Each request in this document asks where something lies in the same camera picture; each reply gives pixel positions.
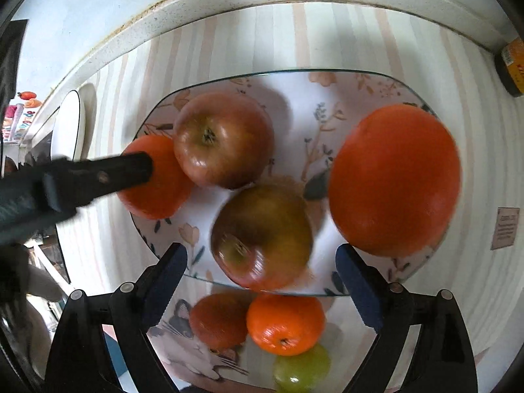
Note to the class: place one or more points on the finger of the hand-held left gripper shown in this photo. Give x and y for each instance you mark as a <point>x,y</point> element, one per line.
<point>106,174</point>

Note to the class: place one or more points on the dark sauce bottle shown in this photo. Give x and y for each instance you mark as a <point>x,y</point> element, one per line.
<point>511,69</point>

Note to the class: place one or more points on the striped cat mat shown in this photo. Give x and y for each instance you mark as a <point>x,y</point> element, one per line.
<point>245,41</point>

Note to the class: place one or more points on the floral ceramic plate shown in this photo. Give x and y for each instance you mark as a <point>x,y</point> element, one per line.
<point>294,110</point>

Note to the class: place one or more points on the colourful wall sticker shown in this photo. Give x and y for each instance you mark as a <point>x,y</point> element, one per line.
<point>26,98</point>

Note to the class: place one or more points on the dark red apple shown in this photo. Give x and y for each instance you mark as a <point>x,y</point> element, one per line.
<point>223,139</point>

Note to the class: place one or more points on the red and green apple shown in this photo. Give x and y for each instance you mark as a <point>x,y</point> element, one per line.
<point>262,237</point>

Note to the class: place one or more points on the small dark orange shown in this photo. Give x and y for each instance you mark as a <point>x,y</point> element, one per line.
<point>219,321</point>

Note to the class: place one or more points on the white round plate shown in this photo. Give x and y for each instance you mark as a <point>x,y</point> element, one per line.
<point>71,125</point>

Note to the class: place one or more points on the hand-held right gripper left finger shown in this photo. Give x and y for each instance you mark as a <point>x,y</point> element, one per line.
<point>168,286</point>

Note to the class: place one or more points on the large orange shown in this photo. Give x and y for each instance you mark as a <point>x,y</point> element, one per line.
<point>395,180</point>

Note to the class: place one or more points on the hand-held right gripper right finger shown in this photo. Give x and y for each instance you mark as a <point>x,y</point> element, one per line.
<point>356,286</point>

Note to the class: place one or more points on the medium orange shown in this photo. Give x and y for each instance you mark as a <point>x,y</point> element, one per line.
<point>163,196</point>

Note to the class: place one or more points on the mandarin with green stem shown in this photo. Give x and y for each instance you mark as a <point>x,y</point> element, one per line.
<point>284,323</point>

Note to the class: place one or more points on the person's left hand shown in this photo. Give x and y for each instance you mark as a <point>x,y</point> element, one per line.
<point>41,284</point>

